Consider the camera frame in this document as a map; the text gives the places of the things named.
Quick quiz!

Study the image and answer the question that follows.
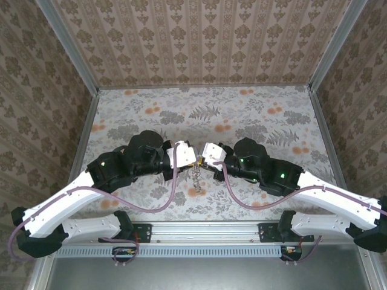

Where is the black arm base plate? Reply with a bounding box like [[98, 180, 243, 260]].
[[98, 222, 152, 243], [258, 222, 315, 243]]

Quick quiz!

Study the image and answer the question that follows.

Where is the small black connector board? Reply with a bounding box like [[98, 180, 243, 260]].
[[280, 245, 304, 261], [112, 246, 137, 258]]

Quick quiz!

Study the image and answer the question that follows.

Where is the floral patterned table cover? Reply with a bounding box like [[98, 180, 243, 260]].
[[65, 86, 356, 223]]

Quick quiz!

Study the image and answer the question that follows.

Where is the short aluminium frame rail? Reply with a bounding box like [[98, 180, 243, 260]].
[[358, 249, 387, 290], [28, 257, 57, 290]]

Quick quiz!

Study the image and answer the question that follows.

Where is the grey sheet metal panel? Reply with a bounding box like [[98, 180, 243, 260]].
[[45, 256, 372, 290]]

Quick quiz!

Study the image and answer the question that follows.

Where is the thin aluminium rail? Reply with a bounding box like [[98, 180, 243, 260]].
[[98, 84, 312, 91]]

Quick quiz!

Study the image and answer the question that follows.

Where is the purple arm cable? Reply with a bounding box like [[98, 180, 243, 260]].
[[213, 161, 387, 263], [10, 141, 184, 268]]

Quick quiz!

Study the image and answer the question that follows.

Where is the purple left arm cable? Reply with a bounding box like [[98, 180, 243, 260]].
[[10, 141, 184, 268]]

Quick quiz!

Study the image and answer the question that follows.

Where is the aluminium corner post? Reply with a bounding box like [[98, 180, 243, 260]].
[[34, 0, 100, 95], [308, 0, 369, 93]]

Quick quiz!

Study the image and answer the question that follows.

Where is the long aluminium base rail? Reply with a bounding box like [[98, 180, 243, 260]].
[[45, 221, 368, 245]]

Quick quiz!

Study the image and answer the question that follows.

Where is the metal keyring with chain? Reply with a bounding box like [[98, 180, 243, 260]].
[[189, 163, 209, 196]]

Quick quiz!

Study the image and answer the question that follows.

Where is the grey slotted cable duct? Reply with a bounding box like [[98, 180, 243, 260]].
[[56, 245, 284, 258]]

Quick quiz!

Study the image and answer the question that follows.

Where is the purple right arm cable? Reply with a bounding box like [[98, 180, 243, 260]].
[[213, 161, 387, 263]]

